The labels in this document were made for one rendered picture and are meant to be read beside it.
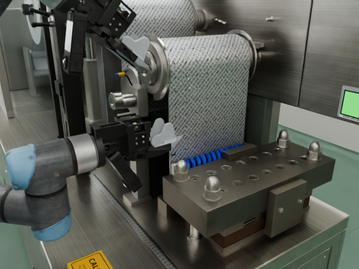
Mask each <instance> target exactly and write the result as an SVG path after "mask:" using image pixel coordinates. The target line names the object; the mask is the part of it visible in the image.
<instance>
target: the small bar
mask: <svg viewBox="0 0 359 269"><path fill-rule="evenodd" d="M256 151H257V146H256V145H254V144H251V143H249V144H246V145H242V146H239V147H236V148H232V149H229V150H226V151H223V156H222V157H223V158H224V159H226V160H227V161H231V160H234V159H238V158H240V157H243V156H246V155H250V154H253V153H256Z"/></svg>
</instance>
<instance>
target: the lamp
mask: <svg viewBox="0 0 359 269"><path fill-rule="evenodd" d="M341 113H343V114H346V115H350V116H353V117H358V118H359V94H358V93H353V92H348V91H346V92H345V97H344V103H343V106H342V112H341Z"/></svg>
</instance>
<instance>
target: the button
mask: <svg viewBox="0 0 359 269"><path fill-rule="evenodd" d="M67 269H113V267H112V266H111V265H110V263H109V261H108V260H107V258H106V257H105V255H104V254H103V252H102V251H101V250H100V251H98V252H95V253H92V254H90V255H87V256H85V257H82V258H80V259H77V260H75V261H73V262H70V263H68V264H67Z"/></svg>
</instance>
